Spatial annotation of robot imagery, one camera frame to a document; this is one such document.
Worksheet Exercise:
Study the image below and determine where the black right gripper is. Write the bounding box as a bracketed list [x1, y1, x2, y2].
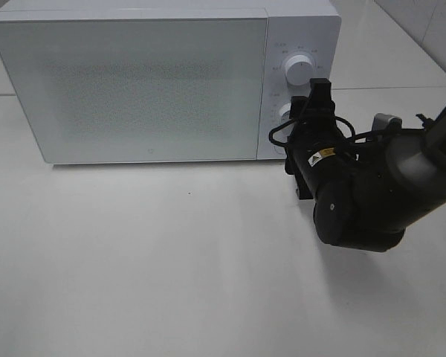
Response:
[286, 78, 344, 156]

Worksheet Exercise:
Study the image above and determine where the white timer knob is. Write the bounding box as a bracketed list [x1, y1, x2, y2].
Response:
[278, 103, 291, 124]

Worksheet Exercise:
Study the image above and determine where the round door release button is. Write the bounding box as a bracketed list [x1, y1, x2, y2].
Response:
[274, 143, 286, 155]

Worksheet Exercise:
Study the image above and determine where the white microwave door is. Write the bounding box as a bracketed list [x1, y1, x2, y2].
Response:
[0, 9, 267, 164]

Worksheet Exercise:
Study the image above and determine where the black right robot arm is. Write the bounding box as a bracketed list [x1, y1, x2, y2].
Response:
[285, 78, 446, 252]

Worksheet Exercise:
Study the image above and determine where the upper white power knob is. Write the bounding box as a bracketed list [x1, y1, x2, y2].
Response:
[284, 54, 314, 86]

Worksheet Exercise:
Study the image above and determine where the white microwave oven body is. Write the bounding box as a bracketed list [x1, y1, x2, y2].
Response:
[0, 1, 341, 161]

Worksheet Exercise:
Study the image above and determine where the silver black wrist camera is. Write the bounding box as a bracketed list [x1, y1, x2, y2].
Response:
[285, 115, 401, 200]

